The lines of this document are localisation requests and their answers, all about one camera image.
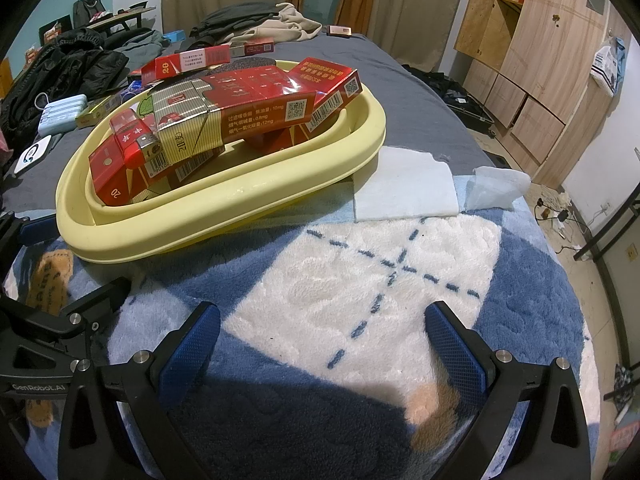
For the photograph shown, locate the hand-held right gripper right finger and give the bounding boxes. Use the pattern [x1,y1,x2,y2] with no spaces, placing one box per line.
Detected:
[423,301,590,480]

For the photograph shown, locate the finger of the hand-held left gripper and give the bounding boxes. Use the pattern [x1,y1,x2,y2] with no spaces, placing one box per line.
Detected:
[0,212,59,261]
[0,276,133,387]

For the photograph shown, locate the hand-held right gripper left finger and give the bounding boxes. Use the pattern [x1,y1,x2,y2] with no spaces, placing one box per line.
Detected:
[56,301,222,480]

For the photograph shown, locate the red gold-emblem cigarette pack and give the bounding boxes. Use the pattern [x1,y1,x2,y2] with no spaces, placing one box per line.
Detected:
[88,140,176,207]

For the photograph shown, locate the yellow collapsible basin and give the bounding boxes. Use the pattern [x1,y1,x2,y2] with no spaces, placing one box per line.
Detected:
[55,59,389,264]

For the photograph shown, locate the silver cigarette box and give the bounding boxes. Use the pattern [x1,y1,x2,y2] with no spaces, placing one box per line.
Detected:
[149,77,226,166]

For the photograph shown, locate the red white cigarette box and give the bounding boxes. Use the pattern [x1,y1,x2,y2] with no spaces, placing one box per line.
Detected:
[141,45,231,84]

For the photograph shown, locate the red cigarette carton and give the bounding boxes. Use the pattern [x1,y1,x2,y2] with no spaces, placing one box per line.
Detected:
[287,57,362,129]
[202,67,321,141]

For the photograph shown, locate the black round sponge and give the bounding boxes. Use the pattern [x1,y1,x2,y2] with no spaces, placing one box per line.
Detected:
[219,57,277,69]

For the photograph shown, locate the white cartoon card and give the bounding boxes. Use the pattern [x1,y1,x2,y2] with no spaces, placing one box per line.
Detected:
[12,134,51,176]

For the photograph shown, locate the light blue power bank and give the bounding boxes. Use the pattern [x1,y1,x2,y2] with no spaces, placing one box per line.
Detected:
[39,93,89,134]

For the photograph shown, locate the checkered blue white blanket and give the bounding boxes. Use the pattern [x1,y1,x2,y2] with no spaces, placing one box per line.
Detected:
[0,195,602,480]

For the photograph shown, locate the yellow box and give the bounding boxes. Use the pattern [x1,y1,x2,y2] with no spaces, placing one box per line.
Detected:
[74,94,124,129]

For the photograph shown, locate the black jacket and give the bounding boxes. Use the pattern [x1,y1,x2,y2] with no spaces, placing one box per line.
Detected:
[0,27,129,132]

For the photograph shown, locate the crumpled white tissue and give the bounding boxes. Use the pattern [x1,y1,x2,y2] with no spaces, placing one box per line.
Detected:
[464,164,531,211]

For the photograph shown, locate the light blue cloth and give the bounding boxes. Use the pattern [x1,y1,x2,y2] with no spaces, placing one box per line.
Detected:
[352,144,460,224]

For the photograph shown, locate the black folding table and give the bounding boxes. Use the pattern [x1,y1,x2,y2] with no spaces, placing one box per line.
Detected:
[572,192,640,376]

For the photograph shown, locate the grey green clothes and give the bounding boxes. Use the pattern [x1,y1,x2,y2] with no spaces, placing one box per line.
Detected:
[104,29,164,71]

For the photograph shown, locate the small lap table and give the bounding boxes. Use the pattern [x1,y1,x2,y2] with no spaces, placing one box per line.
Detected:
[84,3,156,29]

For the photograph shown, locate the black open case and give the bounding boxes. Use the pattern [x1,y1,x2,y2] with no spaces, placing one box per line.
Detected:
[402,64,496,137]

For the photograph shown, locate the grey bed sheet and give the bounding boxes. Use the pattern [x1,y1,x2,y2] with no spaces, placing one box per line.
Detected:
[0,35,489,242]

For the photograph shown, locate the small red white pack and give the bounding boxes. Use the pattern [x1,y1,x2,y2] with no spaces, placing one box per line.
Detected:
[229,39,276,59]

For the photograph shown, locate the dark green clothes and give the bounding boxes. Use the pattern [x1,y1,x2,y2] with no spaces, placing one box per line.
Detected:
[189,2,281,44]

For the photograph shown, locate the wooden wardrobe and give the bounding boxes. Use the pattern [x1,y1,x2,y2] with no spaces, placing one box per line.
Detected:
[452,0,627,192]

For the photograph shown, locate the beige clothes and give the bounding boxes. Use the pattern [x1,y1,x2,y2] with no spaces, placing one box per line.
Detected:
[220,2,324,46]

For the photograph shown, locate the white hanging plastic bag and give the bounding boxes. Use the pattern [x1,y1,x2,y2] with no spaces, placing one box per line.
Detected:
[589,34,629,99]

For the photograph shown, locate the white power strip with cables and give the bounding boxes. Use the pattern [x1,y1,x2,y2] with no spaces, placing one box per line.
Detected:
[534,184,592,257]

